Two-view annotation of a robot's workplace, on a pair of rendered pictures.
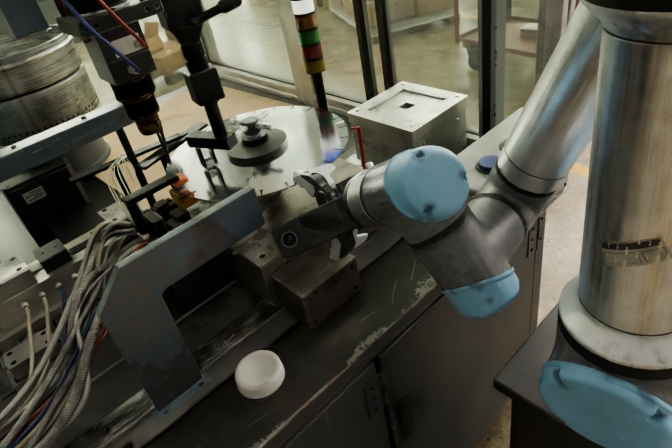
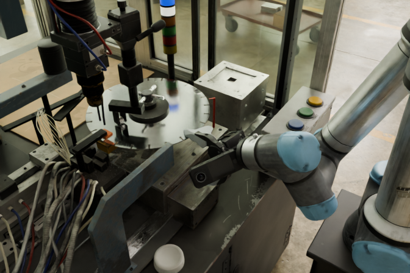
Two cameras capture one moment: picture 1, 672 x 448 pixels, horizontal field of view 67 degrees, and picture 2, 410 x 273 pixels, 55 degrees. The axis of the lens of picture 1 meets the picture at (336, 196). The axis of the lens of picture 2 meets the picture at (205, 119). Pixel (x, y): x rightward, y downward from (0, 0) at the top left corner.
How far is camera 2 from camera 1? 0.33 m
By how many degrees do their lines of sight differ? 15
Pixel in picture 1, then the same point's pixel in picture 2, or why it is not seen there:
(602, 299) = (392, 211)
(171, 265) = (129, 195)
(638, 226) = not seen: outside the picture
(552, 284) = not seen: hidden behind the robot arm
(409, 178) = (297, 150)
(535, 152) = (348, 133)
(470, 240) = (319, 180)
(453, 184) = (315, 152)
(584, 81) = (379, 103)
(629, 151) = not seen: outside the picture
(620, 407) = (396, 261)
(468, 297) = (315, 209)
